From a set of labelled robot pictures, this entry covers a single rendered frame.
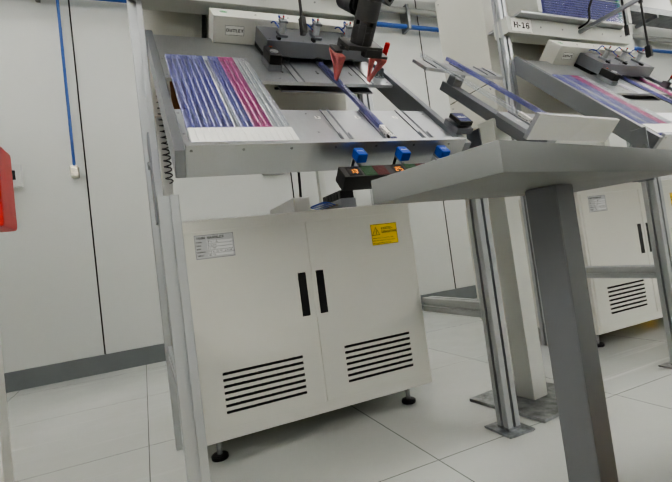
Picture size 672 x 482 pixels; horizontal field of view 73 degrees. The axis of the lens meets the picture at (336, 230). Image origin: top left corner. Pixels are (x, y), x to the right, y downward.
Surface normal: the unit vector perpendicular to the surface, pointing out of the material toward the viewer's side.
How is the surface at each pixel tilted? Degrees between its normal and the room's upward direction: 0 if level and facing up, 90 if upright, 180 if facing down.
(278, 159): 134
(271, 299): 90
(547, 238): 90
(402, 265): 90
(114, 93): 90
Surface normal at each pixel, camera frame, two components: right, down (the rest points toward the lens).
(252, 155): 0.37, 0.62
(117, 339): 0.39, -0.10
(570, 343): -0.82, 0.07
